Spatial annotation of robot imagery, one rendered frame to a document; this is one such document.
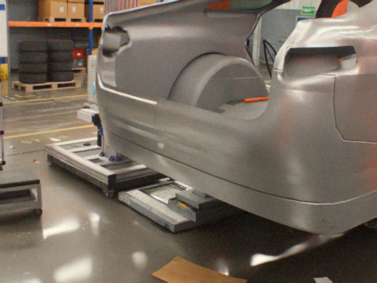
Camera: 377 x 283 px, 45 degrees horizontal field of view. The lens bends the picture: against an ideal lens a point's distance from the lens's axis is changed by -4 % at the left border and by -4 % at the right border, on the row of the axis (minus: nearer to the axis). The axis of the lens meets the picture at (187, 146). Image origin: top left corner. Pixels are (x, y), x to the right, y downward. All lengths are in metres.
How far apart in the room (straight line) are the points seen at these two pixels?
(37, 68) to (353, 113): 9.45
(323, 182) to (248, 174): 0.32
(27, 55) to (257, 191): 9.21
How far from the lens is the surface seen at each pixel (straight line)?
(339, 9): 5.80
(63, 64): 11.23
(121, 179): 4.39
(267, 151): 1.91
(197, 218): 3.69
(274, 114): 1.87
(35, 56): 10.86
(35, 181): 3.87
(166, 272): 3.15
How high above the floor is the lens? 1.59
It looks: 15 degrees down
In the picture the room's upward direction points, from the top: 3 degrees clockwise
